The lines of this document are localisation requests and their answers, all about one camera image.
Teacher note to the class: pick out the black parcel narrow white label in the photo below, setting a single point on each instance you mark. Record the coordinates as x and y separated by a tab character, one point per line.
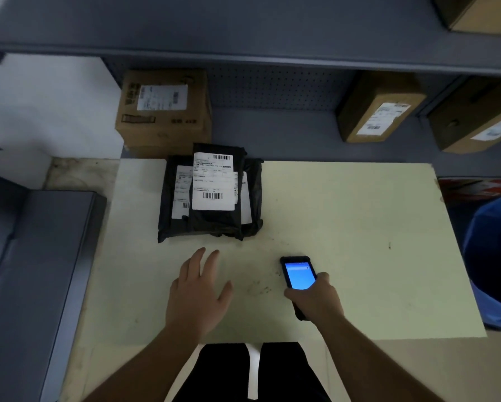
176	196

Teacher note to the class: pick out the long cardboard box white label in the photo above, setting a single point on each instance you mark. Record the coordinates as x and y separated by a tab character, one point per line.
378	106

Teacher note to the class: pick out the person's right forearm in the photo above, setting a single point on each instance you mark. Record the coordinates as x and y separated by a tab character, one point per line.
371	364

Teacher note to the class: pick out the black plastic parcel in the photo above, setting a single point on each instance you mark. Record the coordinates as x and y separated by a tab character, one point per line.
252	196

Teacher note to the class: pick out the person's left thumb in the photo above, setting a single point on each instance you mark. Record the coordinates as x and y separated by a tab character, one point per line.
226	295

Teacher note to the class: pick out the grey metal shelf rack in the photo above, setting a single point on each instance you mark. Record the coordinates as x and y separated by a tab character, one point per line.
250	33

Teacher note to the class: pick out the person's right hand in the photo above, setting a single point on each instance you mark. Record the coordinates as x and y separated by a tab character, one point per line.
317	301

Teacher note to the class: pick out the person's left hand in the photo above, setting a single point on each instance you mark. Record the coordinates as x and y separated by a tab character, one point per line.
194	301

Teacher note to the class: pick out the person's left little finger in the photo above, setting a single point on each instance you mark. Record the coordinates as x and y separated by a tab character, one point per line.
174	285

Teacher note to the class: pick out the blue plastic bin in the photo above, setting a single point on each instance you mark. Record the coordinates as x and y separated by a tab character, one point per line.
493	263

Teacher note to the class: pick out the person's left middle finger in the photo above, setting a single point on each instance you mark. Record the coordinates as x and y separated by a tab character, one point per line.
196	263

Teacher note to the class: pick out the black handheld scanner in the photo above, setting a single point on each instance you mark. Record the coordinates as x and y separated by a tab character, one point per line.
299	275

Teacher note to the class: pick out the red printed carton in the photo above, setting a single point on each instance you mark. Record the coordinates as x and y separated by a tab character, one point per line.
476	188

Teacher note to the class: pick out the black parcel large white label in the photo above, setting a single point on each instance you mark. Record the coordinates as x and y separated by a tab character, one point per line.
214	184

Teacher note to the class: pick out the person's left forearm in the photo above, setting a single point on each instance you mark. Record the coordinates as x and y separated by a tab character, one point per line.
150	368

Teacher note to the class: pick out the person's right thumb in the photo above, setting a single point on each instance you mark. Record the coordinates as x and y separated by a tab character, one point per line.
295	294

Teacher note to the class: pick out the person's black trousers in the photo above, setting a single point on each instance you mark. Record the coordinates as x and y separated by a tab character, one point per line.
284	372

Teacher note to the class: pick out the square cardboard box printed side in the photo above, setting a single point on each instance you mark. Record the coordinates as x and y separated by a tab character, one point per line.
164	117

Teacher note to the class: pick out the low grey metal shelf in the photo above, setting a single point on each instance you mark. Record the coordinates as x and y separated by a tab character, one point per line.
28	267

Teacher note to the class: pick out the plain cardboard box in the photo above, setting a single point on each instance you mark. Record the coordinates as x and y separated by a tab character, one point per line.
480	12

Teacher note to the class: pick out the dark cardboard box white label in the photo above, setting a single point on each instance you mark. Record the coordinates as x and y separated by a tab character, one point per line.
472	117

